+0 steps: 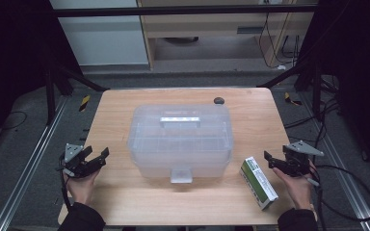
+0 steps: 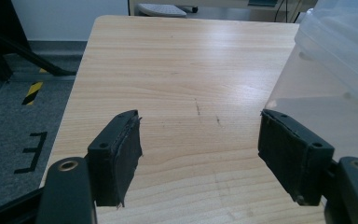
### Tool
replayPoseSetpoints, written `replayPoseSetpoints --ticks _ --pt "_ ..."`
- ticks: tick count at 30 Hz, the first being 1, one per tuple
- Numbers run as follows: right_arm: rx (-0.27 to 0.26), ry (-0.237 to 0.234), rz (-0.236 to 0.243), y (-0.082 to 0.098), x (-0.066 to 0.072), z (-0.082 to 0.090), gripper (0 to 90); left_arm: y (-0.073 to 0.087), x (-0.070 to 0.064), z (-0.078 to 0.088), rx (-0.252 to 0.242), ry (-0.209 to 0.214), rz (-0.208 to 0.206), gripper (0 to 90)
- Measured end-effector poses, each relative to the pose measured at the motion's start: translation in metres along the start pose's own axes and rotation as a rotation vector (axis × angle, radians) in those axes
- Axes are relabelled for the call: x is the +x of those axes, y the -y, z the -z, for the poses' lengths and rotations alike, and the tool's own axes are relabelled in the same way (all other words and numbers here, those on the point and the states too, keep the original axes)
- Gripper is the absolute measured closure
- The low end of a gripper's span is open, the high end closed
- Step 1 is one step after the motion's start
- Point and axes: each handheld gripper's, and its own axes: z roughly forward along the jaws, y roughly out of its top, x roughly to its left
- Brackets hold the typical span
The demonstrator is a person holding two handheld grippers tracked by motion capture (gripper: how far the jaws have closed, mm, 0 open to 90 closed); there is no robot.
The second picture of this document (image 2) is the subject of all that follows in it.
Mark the clear plastic storage box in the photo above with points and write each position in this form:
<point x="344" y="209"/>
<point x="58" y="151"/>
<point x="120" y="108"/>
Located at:
<point x="338" y="46"/>

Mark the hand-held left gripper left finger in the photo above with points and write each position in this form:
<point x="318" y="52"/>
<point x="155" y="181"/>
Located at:
<point x="115" y="155"/>

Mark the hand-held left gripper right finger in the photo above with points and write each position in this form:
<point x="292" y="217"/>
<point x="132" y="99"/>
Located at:
<point x="292" y="155"/>

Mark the yellow black floor tape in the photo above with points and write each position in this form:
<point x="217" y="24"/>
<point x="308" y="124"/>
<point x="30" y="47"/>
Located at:
<point x="32" y="92"/>

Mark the black floor tape mark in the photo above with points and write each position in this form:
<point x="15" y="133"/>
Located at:
<point x="36" y="152"/>

